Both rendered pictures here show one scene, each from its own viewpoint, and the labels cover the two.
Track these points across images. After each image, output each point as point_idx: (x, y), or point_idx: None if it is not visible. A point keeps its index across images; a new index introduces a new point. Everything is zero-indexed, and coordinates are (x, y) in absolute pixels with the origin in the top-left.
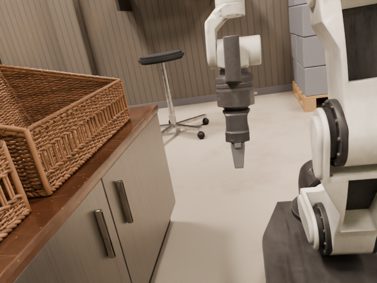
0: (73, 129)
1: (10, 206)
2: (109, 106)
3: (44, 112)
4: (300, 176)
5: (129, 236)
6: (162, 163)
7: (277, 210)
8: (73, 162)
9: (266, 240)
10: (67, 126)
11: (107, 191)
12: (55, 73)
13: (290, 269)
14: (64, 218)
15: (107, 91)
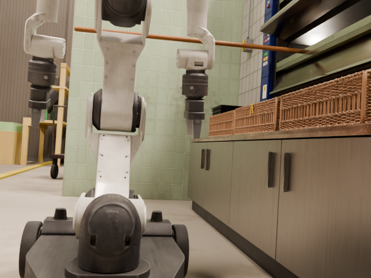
0: (298, 106)
1: (270, 124)
2: (335, 100)
3: None
4: (138, 214)
5: (285, 202)
6: (368, 222)
7: (169, 274)
8: (292, 125)
9: (179, 256)
10: (296, 101)
11: (282, 151)
12: None
13: (155, 245)
14: (261, 137)
15: (336, 84)
